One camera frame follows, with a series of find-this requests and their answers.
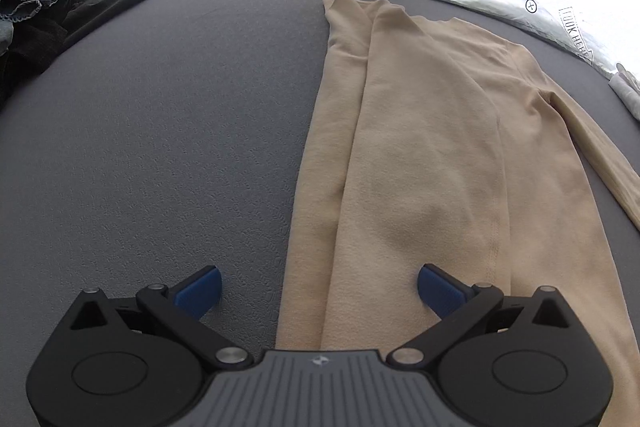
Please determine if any white folded garment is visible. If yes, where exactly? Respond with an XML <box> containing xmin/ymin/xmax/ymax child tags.
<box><xmin>608</xmin><ymin>63</ymin><xmax>640</xmax><ymax>120</ymax></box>

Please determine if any beige long-sleeve shirt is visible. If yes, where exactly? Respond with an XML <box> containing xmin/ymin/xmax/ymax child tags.
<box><xmin>277</xmin><ymin>0</ymin><xmax>639</xmax><ymax>426</ymax></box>

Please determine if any black garment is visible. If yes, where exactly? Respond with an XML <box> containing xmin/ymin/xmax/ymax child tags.
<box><xmin>1</xmin><ymin>0</ymin><xmax>145</xmax><ymax>107</ymax></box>

